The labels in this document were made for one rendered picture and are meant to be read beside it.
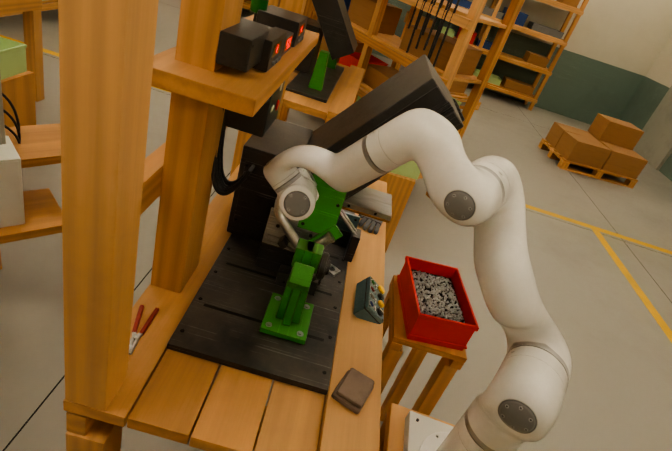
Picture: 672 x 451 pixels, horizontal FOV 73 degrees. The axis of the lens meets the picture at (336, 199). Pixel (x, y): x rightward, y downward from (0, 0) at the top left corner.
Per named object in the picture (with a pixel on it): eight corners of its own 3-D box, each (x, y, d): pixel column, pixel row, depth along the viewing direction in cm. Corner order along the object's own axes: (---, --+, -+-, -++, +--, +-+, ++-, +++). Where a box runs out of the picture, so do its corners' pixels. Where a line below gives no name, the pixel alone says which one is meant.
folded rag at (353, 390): (357, 416, 110) (361, 408, 109) (329, 397, 112) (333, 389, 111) (373, 388, 118) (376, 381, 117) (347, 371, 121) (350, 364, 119)
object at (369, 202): (389, 201, 167) (391, 194, 166) (388, 224, 153) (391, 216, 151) (287, 170, 166) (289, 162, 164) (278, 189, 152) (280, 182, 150)
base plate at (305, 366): (356, 195, 211) (358, 191, 210) (326, 395, 115) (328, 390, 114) (270, 168, 210) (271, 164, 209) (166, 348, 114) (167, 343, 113)
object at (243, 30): (264, 59, 110) (270, 30, 107) (246, 73, 97) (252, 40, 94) (236, 50, 110) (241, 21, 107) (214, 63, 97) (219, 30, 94)
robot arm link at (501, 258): (502, 417, 89) (523, 370, 102) (569, 426, 82) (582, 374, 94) (433, 174, 83) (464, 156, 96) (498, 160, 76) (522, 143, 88)
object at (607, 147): (604, 165, 732) (631, 123, 696) (632, 188, 663) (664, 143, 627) (537, 146, 715) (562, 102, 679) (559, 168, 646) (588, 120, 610)
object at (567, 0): (532, 111, 930) (591, -3, 823) (386, 63, 924) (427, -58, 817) (525, 104, 978) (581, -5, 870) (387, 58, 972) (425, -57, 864)
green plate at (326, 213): (333, 229, 150) (352, 170, 145) (332, 237, 141) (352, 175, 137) (299, 219, 149) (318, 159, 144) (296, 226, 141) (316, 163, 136)
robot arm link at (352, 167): (339, 113, 89) (251, 173, 108) (384, 179, 92) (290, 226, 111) (358, 99, 96) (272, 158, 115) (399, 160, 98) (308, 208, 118)
